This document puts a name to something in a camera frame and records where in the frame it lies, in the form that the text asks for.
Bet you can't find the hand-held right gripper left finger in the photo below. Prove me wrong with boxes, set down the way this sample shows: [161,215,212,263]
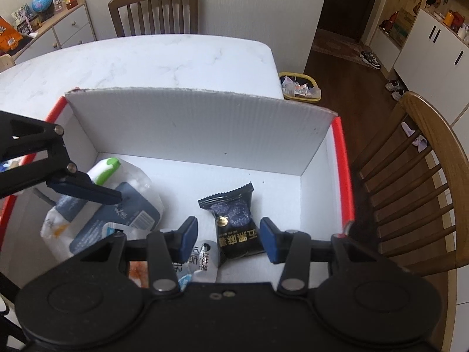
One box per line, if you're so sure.
[79,216,199,294]

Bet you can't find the curved-back wooden chair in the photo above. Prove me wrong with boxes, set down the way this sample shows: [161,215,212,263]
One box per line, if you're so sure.
[346,91,463,277]

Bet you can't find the white sausage packet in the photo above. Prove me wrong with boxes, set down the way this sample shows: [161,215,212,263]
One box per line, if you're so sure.
[128,240,218,287]

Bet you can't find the red cardboard box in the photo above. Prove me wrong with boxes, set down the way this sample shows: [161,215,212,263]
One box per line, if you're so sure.
[0,87,355,290]

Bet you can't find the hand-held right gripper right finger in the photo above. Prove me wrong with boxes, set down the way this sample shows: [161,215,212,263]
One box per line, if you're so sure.
[259,217,402,296]

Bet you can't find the white wooden sideboard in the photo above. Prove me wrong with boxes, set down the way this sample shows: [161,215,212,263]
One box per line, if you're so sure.
[13,0,98,65]

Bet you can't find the pale slippers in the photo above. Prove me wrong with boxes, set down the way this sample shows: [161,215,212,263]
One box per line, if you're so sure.
[401,123,429,152]

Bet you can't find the black white sneakers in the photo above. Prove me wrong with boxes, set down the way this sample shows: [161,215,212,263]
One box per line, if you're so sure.
[360,50,382,70]

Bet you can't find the orange snack bag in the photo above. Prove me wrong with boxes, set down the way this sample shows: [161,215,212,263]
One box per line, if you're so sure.
[0,16,23,53]

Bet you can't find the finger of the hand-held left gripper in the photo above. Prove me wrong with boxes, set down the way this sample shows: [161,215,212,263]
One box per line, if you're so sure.
[0,109,122,205]

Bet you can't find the black candy packet gold print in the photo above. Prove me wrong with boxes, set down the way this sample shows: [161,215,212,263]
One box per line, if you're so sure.
[198,182,266,268]

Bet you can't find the blue globe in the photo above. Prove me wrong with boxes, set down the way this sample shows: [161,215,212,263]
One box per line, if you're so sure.
[32,0,54,21]

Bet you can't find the yellow trash basket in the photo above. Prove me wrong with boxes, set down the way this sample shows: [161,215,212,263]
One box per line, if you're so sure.
[279,72,322,102]

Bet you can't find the white blue wet wipes pack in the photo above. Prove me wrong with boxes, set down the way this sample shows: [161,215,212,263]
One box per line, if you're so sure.
[40,157,164,265]

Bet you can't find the white wood cabinet unit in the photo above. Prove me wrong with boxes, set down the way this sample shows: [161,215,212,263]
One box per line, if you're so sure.
[361,0,469,125]

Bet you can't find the white marble desktop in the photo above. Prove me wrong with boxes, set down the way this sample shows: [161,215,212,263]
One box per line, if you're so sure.
[0,34,286,143]

